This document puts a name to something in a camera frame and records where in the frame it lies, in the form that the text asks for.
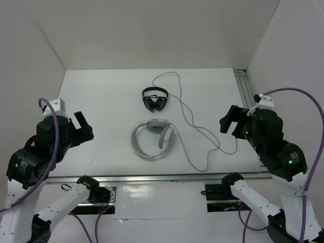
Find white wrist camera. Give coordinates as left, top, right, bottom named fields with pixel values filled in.
left=43, top=98, right=68, bottom=119
left=253, top=93, right=274, bottom=110

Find aluminium rail front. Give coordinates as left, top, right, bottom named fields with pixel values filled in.
left=46, top=172, right=271, bottom=185

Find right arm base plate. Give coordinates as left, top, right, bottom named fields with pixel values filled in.
left=201, top=184, right=250, bottom=213

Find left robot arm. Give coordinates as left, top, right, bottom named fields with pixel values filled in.
left=1, top=111, right=102, bottom=242

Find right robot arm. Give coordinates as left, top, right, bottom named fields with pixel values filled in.
left=220, top=105, right=323, bottom=242

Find aluminium rail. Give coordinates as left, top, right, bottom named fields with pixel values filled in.
left=46, top=172, right=271, bottom=185
left=233, top=69, right=255, bottom=108

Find aluminium rail right side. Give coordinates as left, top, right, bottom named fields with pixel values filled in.
left=233, top=69, right=255, bottom=108

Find small black headphones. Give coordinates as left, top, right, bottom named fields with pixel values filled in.
left=142, top=87, right=169, bottom=112

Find grey headphone cable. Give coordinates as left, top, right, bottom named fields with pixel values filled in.
left=152, top=71, right=239, bottom=173

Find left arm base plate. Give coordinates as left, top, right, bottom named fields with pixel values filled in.
left=72, top=186, right=116, bottom=215

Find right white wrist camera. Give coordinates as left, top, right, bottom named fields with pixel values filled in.
left=253, top=93, right=274, bottom=110

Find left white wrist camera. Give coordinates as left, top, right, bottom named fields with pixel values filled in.
left=43, top=98, right=68, bottom=119

